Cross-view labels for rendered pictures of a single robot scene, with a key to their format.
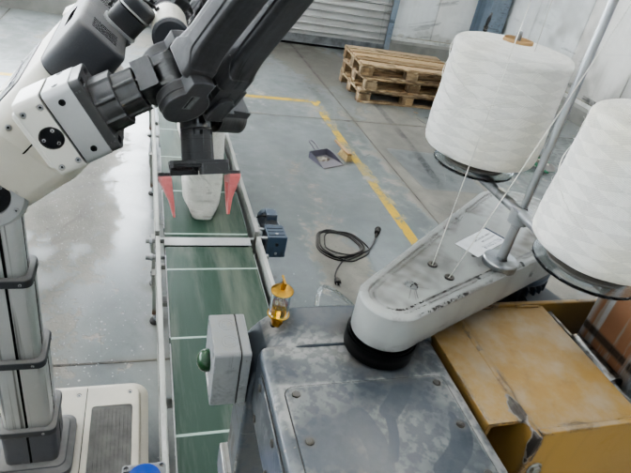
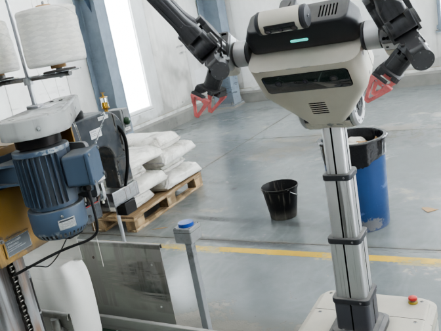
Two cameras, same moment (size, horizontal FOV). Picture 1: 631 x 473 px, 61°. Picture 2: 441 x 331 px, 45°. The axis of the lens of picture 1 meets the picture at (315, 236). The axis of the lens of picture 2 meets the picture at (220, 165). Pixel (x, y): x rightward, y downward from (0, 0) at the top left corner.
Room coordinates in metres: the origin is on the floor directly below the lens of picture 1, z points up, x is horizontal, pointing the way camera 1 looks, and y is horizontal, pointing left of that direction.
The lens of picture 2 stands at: (2.24, -0.85, 1.56)
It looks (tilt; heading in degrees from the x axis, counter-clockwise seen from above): 15 degrees down; 142
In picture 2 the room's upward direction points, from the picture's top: 10 degrees counter-clockwise
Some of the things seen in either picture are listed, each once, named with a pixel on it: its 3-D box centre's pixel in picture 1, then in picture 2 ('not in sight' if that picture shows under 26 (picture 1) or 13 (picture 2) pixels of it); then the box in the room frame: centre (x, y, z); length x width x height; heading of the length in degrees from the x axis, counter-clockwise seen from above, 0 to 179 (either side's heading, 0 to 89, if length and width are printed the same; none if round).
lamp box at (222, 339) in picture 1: (226, 358); (117, 121); (0.50, 0.08, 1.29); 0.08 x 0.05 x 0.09; 21
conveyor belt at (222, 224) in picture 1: (191, 148); not in sight; (3.14, 0.89, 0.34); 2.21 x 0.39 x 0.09; 21
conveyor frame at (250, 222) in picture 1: (192, 148); not in sight; (3.12, 0.88, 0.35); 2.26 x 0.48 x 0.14; 21
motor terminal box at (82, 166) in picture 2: not in sight; (84, 170); (0.91, -0.27, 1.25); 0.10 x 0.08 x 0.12; 136
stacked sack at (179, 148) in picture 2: not in sight; (163, 153); (-2.18, 1.90, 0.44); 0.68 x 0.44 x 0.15; 111
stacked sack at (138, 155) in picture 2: not in sight; (125, 159); (-1.94, 1.36, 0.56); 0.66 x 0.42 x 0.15; 111
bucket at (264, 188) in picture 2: not in sight; (281, 200); (-0.70, 1.98, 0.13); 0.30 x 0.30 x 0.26
